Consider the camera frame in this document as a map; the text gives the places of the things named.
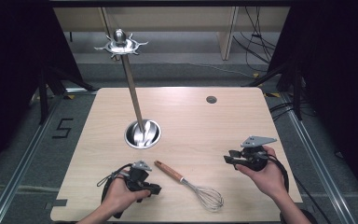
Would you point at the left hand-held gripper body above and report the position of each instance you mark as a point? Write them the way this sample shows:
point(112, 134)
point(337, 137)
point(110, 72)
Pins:
point(136, 178)

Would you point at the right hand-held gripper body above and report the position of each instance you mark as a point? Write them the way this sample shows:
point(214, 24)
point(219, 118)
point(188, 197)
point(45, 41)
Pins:
point(255, 155)

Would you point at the stainless steel utensil rack stand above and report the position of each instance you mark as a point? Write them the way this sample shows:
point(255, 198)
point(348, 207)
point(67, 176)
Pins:
point(142, 134)

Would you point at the person's left hand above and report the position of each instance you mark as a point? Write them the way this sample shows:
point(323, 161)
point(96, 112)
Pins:
point(121, 196)

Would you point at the person's right hand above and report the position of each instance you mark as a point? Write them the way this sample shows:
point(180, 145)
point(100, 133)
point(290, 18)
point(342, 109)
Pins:
point(268, 179)

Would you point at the yellow black striped tape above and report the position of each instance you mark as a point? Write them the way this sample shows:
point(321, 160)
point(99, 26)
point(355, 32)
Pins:
point(272, 94)

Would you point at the black tripod stand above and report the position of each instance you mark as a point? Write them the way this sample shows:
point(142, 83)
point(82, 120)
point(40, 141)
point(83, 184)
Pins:
point(48, 90)
point(295, 87)

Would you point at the black tape strip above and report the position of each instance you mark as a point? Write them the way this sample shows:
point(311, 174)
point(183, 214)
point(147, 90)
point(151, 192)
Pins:
point(57, 203)

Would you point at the black curtain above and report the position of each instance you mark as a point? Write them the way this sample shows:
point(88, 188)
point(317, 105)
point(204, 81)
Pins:
point(338, 87)
point(18, 77)

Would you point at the aluminium floor rail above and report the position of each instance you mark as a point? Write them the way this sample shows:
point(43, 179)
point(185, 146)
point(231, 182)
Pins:
point(21, 168)
point(317, 161)

